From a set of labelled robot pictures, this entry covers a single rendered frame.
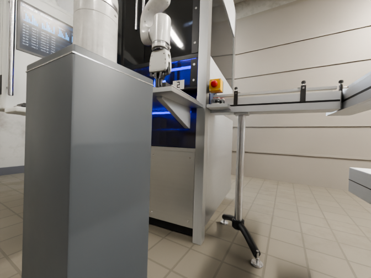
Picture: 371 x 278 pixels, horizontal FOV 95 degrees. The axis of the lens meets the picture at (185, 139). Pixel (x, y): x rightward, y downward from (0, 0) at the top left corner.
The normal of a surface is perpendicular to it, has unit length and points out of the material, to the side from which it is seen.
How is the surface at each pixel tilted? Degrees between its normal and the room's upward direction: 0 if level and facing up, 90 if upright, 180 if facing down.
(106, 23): 90
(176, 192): 90
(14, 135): 90
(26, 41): 90
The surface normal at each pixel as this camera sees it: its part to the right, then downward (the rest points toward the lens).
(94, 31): 0.37, 0.02
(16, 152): 0.86, 0.03
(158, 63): -0.40, 0.04
